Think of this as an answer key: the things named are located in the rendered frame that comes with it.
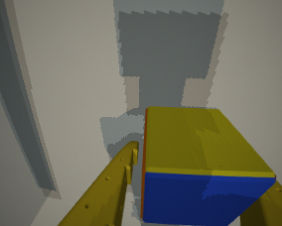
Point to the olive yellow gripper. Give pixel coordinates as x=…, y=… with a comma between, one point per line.
x=103, y=202

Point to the grey side wall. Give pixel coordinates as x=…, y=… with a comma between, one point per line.
x=24, y=181

